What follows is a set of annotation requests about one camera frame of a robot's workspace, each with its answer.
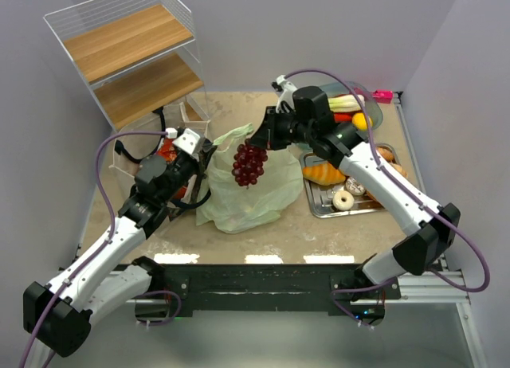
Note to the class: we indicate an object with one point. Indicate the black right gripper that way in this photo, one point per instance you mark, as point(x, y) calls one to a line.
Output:
point(269, 130)

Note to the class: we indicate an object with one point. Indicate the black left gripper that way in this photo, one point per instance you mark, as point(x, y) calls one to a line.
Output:
point(198, 161)

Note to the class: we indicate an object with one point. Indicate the purple grape bunch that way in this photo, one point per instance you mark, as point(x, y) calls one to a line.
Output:
point(248, 164)

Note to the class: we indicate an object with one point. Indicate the green avocado print bag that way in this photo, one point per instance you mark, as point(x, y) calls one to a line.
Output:
point(233, 208)

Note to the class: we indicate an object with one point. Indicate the beige canvas tote bag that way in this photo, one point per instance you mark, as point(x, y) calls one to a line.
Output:
point(181, 114)

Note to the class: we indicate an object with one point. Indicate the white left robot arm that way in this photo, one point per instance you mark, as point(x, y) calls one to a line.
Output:
point(61, 313)

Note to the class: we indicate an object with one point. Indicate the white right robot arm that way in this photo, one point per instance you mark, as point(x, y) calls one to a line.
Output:
point(427, 225)

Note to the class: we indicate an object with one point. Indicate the orange carrot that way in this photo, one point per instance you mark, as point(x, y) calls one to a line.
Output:
point(342, 117)

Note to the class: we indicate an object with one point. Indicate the golden croissant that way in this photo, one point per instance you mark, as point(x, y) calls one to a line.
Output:
point(323, 174)

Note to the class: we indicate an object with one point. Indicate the green white leek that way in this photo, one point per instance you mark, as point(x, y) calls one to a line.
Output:
point(346, 103)

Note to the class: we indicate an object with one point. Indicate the yellow lemon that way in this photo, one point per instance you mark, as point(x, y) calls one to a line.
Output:
point(361, 121)

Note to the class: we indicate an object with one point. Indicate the metal pastry tray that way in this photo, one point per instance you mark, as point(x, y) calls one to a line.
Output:
point(320, 198)

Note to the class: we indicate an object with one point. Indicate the clear teal produce container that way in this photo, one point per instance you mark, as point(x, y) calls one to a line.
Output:
point(336, 89)

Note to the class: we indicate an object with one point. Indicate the white frosted donut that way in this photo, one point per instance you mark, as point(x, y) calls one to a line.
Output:
point(343, 200)

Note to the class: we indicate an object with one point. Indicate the pink plastic clip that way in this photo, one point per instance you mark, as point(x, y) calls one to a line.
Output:
point(383, 96)

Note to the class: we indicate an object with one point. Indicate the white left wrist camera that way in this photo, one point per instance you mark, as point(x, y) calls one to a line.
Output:
point(189, 141)

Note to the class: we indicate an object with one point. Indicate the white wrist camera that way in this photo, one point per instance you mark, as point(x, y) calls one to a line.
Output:
point(284, 90)
point(189, 141)

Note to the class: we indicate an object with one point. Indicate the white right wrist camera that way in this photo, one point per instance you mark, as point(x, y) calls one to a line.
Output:
point(284, 90)

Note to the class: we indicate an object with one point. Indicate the white wire wooden shelf rack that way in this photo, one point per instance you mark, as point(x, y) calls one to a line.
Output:
point(134, 56)

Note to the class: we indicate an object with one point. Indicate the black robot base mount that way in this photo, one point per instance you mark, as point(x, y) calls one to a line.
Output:
point(183, 289)

